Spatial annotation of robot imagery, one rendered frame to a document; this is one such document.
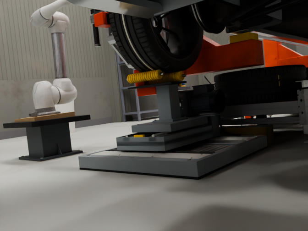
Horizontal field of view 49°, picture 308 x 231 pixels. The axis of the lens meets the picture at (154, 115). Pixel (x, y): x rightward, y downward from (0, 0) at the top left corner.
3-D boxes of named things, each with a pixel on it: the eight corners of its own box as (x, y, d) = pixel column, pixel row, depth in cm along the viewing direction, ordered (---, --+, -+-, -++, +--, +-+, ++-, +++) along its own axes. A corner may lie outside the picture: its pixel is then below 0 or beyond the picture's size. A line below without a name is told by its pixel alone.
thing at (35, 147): (7, 160, 273) (2, 123, 271) (62, 149, 308) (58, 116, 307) (36, 164, 238) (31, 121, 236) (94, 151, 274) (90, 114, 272)
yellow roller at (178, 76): (183, 80, 198) (182, 70, 198) (145, 85, 217) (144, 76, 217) (189, 79, 202) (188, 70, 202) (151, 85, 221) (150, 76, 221)
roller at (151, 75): (161, 78, 193) (160, 68, 193) (124, 84, 212) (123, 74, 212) (167, 78, 198) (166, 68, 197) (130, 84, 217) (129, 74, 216)
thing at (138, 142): (165, 153, 176) (163, 134, 176) (117, 151, 199) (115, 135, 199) (213, 138, 215) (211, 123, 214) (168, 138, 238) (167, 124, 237)
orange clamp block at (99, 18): (114, 25, 195) (103, 24, 189) (106, 28, 200) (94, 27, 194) (113, 13, 195) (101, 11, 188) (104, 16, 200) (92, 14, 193)
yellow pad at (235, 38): (250, 39, 212) (249, 31, 212) (229, 43, 221) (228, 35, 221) (258, 41, 223) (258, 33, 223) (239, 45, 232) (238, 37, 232)
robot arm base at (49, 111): (25, 118, 270) (24, 111, 270) (52, 114, 284) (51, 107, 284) (34, 117, 256) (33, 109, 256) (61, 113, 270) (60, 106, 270)
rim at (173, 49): (138, 26, 175) (158, -48, 191) (108, 35, 190) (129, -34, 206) (190, 73, 210) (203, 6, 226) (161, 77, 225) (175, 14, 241)
